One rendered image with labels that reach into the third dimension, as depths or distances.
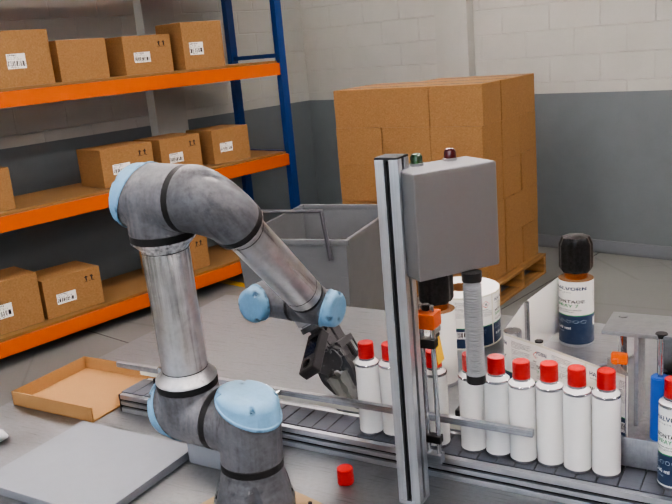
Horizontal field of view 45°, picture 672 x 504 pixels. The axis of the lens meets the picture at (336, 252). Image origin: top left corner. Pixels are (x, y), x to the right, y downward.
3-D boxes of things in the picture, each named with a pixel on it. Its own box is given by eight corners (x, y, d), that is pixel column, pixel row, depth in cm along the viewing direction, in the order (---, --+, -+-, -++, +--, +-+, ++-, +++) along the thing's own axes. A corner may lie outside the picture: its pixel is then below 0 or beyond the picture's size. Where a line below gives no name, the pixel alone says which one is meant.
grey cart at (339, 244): (312, 330, 495) (297, 177, 471) (410, 337, 470) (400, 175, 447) (244, 390, 416) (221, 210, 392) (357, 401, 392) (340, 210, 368)
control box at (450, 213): (500, 264, 145) (496, 160, 140) (419, 283, 138) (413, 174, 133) (468, 253, 154) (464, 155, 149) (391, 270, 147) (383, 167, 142)
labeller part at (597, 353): (649, 331, 215) (649, 327, 214) (627, 376, 189) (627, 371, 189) (535, 320, 230) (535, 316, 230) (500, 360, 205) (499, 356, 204)
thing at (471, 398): (490, 443, 164) (487, 349, 159) (482, 455, 160) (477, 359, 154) (466, 439, 166) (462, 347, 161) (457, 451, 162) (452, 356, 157)
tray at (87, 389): (162, 381, 223) (160, 368, 222) (93, 422, 201) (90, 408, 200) (86, 368, 238) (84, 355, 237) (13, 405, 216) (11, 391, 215)
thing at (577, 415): (594, 463, 153) (594, 363, 148) (588, 476, 149) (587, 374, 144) (567, 458, 156) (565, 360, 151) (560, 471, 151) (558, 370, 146)
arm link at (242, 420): (258, 480, 139) (253, 408, 136) (199, 462, 146) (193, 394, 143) (297, 450, 149) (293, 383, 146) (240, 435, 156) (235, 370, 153)
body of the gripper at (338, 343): (365, 354, 179) (337, 307, 179) (346, 369, 171) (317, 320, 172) (340, 366, 183) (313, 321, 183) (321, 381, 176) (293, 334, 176)
